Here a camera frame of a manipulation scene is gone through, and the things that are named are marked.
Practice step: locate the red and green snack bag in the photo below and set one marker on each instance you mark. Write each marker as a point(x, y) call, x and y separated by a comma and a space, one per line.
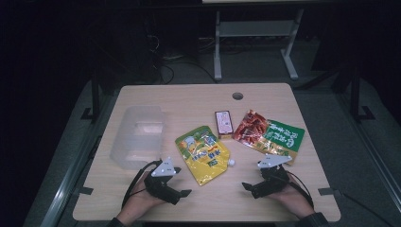
point(252, 126)

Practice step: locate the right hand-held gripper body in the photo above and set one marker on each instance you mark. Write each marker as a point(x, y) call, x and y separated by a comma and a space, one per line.
point(272, 181)

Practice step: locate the small red box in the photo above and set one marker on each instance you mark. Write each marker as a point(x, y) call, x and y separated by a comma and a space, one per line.
point(223, 124)

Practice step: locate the white metal desk frame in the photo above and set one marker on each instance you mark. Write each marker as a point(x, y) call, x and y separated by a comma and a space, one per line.
point(252, 28)

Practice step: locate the person's left hand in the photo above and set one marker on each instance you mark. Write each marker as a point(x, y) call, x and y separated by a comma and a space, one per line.
point(138, 201)

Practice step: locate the yellow spout pouch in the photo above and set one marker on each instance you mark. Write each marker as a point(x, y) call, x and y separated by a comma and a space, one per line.
point(201, 154)

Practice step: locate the black metal stand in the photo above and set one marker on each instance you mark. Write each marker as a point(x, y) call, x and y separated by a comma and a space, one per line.
point(355, 94)
point(95, 94)

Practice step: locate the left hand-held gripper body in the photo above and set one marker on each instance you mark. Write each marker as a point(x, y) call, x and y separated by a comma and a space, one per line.
point(164, 169)

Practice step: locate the person's right hand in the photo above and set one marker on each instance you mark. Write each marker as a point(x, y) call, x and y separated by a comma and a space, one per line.
point(296, 198)

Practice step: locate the clear plastic container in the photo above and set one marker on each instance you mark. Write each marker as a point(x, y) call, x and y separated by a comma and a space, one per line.
point(138, 142)

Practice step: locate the aluminium floor rail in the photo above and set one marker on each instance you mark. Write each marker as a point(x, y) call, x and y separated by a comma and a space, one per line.
point(372, 157)
point(67, 183)

